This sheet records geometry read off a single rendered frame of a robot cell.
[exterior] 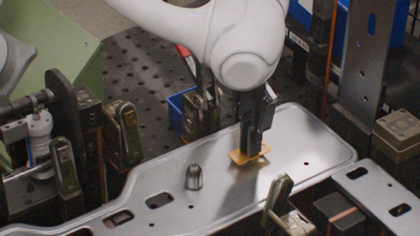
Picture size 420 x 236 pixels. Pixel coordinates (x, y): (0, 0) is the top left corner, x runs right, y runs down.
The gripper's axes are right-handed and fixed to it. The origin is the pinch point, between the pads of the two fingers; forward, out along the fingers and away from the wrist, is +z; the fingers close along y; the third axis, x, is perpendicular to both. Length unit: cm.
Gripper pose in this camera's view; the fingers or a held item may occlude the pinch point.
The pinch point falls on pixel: (251, 136)
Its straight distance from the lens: 181.2
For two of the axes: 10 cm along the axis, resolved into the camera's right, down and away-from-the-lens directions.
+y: 5.6, 5.3, -6.3
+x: 8.3, -3.5, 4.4
